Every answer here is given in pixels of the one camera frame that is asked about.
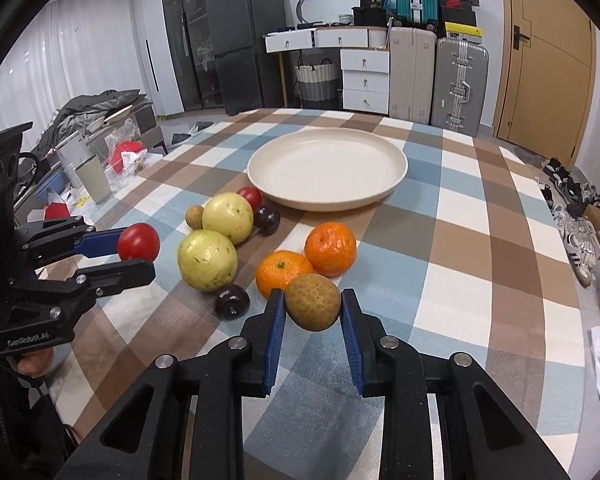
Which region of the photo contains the red cherry tomato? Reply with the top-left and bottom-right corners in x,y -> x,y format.
237,186 -> 262,211
117,222 -> 160,262

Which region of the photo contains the yellow green guava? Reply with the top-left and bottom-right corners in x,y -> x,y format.
176,229 -> 238,292

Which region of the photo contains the dark chestnut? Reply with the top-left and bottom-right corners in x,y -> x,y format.
253,205 -> 282,236
214,284 -> 250,320

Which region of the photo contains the small brown longan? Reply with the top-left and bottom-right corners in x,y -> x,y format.
185,205 -> 204,230

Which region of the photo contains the brown longan fruit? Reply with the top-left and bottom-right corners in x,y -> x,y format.
284,273 -> 341,332

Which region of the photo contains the orange mandarin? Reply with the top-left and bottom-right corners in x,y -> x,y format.
254,250 -> 314,299
304,222 -> 358,278

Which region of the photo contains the left hand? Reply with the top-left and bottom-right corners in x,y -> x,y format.
17,348 -> 54,378

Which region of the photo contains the cream round plate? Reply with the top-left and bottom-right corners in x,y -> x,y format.
247,127 -> 408,212

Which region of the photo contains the black refrigerator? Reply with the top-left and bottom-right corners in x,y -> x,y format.
206,0 -> 286,115

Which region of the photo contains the woven laundry basket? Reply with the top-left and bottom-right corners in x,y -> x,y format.
294,58 -> 340,110

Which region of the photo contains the silver suitcase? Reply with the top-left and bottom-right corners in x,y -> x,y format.
430,38 -> 489,136

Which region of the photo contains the wooden door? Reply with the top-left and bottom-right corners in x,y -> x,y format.
493,0 -> 596,167

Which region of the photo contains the white drawer desk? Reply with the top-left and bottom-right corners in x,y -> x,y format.
264,26 -> 390,115

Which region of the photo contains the beige suitcase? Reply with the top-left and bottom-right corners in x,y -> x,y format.
389,27 -> 437,125

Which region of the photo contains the yellow box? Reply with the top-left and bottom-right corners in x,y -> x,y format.
444,22 -> 483,44

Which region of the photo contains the black shoe boxes stack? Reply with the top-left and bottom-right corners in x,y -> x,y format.
439,0 -> 480,26

